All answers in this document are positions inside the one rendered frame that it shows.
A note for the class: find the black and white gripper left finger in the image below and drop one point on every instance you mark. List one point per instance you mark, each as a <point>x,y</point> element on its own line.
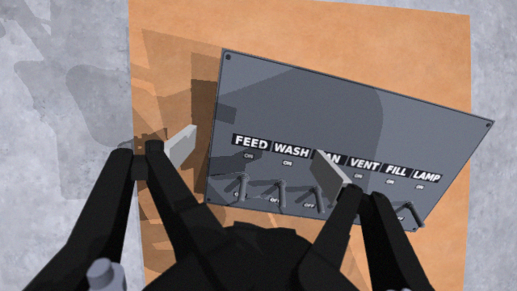
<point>90,259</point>

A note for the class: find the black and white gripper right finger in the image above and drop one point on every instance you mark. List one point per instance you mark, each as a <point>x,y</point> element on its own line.
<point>392,262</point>

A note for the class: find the grey switch panel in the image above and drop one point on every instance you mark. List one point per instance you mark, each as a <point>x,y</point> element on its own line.
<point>270,118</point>

